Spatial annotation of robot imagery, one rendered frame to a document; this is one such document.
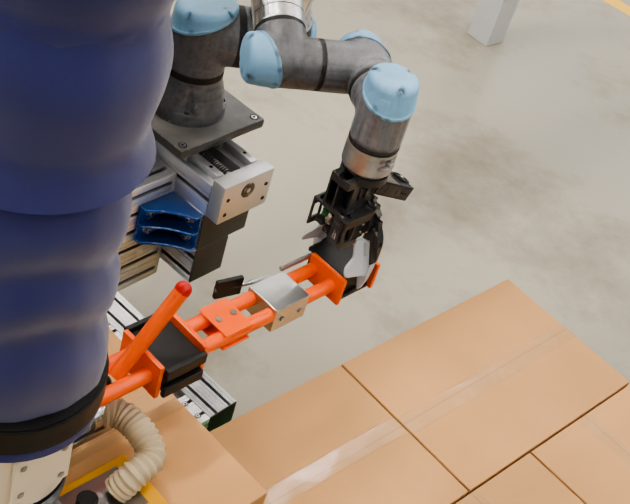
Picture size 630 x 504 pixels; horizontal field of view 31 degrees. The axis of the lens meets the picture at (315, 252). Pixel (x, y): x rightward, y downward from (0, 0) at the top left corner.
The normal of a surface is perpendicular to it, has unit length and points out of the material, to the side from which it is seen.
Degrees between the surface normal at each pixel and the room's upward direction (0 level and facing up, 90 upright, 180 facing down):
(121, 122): 95
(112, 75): 75
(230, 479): 0
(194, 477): 0
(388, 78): 0
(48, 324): 108
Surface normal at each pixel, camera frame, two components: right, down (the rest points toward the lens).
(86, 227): 0.60, 0.46
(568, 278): 0.24, -0.74
